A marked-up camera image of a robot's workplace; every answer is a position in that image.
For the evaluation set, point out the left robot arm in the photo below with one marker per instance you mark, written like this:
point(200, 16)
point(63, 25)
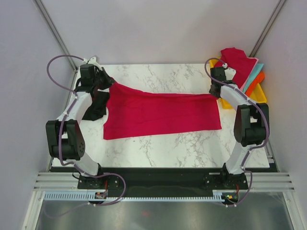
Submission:
point(88, 102)

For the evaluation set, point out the orange t shirt in tray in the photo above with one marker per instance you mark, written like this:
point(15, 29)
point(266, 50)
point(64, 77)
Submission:
point(259, 78)

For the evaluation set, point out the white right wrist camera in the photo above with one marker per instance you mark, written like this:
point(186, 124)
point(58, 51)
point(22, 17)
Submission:
point(229, 72)

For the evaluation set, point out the crimson t shirt in tray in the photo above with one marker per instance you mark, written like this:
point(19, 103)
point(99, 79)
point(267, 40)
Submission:
point(238, 60)

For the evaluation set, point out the left aluminium corner post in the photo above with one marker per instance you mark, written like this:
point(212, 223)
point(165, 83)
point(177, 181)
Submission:
point(51, 26)

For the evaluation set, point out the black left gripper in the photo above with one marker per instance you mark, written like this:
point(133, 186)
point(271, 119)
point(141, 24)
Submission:
point(109, 81)

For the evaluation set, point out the right aluminium corner post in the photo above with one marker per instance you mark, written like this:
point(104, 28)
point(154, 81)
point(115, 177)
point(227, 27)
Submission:
point(268, 26)

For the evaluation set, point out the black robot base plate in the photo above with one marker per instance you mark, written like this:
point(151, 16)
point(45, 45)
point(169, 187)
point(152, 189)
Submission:
point(164, 181)

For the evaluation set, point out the teal t shirt in tray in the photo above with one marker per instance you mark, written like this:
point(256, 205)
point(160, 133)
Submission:
point(253, 75)

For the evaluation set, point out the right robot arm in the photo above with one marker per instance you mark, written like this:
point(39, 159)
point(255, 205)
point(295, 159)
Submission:
point(251, 126)

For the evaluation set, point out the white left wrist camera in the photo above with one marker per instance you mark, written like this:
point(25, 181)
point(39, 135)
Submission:
point(93, 60)

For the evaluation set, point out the aluminium front rail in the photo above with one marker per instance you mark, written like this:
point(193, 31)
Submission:
point(260, 182)

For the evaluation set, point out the white slotted cable duct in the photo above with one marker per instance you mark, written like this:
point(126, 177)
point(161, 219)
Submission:
point(96, 197)

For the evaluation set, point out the yellow plastic tray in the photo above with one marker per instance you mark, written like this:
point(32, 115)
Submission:
point(257, 95)

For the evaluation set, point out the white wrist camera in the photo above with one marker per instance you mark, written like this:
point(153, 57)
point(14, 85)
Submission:
point(229, 72)
point(93, 60)

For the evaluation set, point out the folded black t shirt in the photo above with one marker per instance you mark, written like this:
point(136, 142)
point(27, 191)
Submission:
point(98, 107)

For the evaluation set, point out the crimson t shirt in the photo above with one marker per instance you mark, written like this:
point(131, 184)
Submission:
point(134, 113)
point(238, 60)

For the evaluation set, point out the aluminium corner post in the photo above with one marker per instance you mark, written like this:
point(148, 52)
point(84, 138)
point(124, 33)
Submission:
point(268, 26)
point(51, 26)

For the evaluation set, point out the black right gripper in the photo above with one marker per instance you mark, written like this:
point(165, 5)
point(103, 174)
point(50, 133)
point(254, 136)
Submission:
point(215, 95)

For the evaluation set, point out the pink t shirt in tray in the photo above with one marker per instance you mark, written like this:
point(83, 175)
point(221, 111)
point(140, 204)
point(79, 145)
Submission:
point(256, 60)

